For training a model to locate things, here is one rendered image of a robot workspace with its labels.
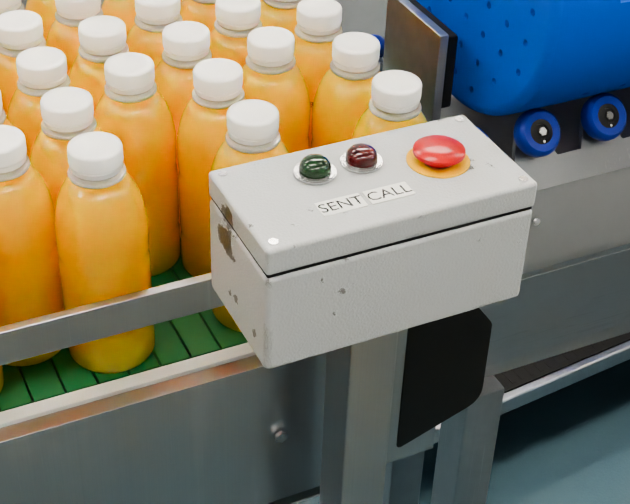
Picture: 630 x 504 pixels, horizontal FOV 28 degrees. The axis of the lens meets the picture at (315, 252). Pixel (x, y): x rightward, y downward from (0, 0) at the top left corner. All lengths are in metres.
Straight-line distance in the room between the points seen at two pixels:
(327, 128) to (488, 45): 0.20
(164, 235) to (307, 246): 0.29
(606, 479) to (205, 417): 1.29
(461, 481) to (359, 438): 0.51
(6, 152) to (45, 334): 0.13
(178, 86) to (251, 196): 0.24
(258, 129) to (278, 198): 0.11
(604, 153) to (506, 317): 0.20
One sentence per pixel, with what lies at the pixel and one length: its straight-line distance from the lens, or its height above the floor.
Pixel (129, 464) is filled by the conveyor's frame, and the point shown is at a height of 0.83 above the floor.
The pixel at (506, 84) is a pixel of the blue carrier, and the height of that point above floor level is 1.01.
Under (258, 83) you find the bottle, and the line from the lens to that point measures 1.03.
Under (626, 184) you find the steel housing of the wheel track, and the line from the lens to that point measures 1.26.
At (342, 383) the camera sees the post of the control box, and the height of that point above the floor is 0.93.
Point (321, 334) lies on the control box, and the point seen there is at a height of 1.02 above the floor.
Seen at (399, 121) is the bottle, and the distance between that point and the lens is 0.98.
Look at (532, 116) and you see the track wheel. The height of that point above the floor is 0.98.
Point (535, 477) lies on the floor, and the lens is 2.18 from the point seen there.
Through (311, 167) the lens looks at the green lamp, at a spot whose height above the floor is 1.11.
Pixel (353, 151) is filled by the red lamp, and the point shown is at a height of 1.11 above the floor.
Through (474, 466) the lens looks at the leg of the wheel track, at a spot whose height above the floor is 0.51.
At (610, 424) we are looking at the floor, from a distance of 2.31.
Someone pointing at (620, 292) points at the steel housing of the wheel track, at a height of 0.73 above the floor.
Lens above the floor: 1.56
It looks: 37 degrees down
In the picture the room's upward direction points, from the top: 2 degrees clockwise
